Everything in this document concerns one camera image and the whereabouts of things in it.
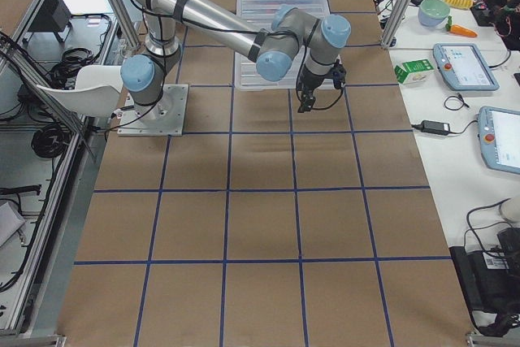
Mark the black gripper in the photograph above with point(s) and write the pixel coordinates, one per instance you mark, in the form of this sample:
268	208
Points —
310	80

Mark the clear plastic box lid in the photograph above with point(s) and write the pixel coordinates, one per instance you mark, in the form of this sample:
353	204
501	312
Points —
271	49

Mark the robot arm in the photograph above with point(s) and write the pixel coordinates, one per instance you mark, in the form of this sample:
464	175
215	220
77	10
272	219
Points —
203	15

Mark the green white carton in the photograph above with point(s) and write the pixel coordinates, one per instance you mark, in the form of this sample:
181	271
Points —
413	71

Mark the black power adapter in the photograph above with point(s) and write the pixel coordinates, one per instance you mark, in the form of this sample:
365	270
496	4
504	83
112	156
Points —
435	127

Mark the green bowl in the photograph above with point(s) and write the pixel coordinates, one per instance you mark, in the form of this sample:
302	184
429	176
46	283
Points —
433	12

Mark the far teach pendant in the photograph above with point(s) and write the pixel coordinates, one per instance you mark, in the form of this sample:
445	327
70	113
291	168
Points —
463	68

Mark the teach pendant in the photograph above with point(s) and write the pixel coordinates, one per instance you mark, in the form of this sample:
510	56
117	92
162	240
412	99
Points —
499	138
463	68

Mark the toy carrot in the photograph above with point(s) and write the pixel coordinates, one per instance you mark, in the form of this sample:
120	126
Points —
459	30

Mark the yellow toy corn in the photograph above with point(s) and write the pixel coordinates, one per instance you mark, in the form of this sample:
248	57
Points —
460	4

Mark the near teach pendant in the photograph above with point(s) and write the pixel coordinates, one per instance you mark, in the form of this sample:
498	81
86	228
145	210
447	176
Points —
499	138

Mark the white chair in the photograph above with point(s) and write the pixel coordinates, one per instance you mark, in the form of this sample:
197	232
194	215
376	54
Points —
96	91

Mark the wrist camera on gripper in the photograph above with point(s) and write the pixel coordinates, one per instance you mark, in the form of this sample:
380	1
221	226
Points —
337	74

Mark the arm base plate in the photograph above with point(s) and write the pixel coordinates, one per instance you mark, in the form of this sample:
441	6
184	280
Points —
166	118

